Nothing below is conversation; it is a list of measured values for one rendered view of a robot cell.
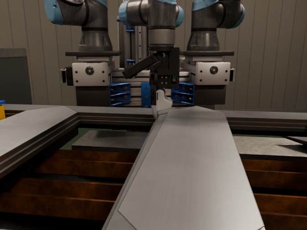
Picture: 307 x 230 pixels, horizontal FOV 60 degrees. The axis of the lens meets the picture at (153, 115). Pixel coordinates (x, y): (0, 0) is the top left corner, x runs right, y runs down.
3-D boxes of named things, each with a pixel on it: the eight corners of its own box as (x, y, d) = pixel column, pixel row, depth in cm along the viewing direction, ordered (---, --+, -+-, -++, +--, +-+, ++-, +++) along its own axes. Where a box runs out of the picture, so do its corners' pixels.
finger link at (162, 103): (171, 122, 77) (172, 90, 74) (150, 121, 77) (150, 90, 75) (172, 119, 80) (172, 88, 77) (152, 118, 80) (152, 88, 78)
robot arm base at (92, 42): (82, 50, 128) (81, 28, 126) (113, 50, 129) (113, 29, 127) (75, 50, 114) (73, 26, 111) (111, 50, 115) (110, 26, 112)
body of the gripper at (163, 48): (177, 91, 74) (179, 46, 71) (147, 90, 75) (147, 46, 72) (179, 87, 81) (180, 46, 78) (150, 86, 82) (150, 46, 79)
